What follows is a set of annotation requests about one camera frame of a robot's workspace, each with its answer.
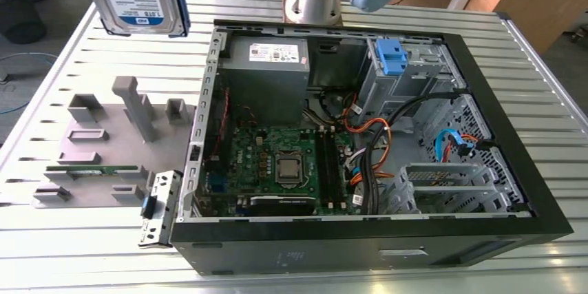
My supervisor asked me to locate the metal drive cage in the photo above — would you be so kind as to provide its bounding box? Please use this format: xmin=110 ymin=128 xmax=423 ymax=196
xmin=358 ymin=37 xmax=466 ymax=129

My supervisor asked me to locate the grey parts rack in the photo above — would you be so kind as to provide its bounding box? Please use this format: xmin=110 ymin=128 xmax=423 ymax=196
xmin=31 ymin=75 xmax=196 ymax=209

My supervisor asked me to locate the grey power supply unit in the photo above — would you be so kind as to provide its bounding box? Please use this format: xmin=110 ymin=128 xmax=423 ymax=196
xmin=219 ymin=34 xmax=310 ymax=128

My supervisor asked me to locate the orange wire bundle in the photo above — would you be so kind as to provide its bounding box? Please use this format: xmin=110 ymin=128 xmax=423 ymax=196
xmin=344 ymin=118 xmax=396 ymax=188

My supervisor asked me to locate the CPU socket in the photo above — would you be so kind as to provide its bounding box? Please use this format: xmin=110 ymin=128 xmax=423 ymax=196
xmin=274 ymin=149 xmax=308 ymax=190

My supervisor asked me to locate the metal expansion slot bracket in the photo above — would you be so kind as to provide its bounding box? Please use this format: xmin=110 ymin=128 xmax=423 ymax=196
xmin=138 ymin=169 xmax=186 ymax=249

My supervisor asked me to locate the wooden cabinet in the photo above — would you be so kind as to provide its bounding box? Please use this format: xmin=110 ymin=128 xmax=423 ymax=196
xmin=463 ymin=0 xmax=588 ymax=54

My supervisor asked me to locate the red black fan wire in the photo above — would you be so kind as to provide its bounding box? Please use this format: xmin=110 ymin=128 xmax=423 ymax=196
xmin=215 ymin=87 xmax=231 ymax=162

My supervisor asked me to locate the blue data wire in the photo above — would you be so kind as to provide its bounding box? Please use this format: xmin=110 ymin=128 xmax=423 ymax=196
xmin=434 ymin=129 xmax=466 ymax=164

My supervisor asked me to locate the black graphics card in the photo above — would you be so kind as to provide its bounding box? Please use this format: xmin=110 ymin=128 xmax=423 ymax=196
xmin=247 ymin=194 xmax=318 ymax=218

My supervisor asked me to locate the black bin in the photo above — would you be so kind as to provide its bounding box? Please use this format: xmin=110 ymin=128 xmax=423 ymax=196
xmin=0 ymin=0 xmax=50 ymax=45

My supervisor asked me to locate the silver CPU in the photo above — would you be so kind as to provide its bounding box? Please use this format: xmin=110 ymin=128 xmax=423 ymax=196
xmin=276 ymin=158 xmax=304 ymax=178

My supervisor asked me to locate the green motherboard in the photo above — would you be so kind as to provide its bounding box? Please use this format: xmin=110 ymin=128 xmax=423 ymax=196
xmin=196 ymin=125 xmax=364 ymax=218

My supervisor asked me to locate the green RAM stick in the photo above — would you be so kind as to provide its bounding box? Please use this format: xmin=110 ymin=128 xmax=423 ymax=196
xmin=46 ymin=165 xmax=139 ymax=175

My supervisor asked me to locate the blue drive latch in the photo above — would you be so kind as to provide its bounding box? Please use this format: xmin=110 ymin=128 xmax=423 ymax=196
xmin=374 ymin=38 xmax=410 ymax=76

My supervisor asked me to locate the metal disk bay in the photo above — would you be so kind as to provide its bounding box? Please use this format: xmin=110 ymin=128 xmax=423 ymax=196
xmin=386 ymin=162 xmax=524 ymax=215

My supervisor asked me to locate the black cable bundle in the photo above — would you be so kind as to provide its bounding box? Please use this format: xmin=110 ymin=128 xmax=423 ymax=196
xmin=360 ymin=92 xmax=463 ymax=214

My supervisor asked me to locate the black RAM slot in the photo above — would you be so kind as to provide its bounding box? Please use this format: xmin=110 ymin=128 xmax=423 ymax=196
xmin=316 ymin=127 xmax=332 ymax=211
xmin=328 ymin=127 xmax=347 ymax=209

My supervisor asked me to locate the black PC case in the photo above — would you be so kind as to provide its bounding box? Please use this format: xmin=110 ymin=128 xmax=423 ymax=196
xmin=167 ymin=18 xmax=575 ymax=277

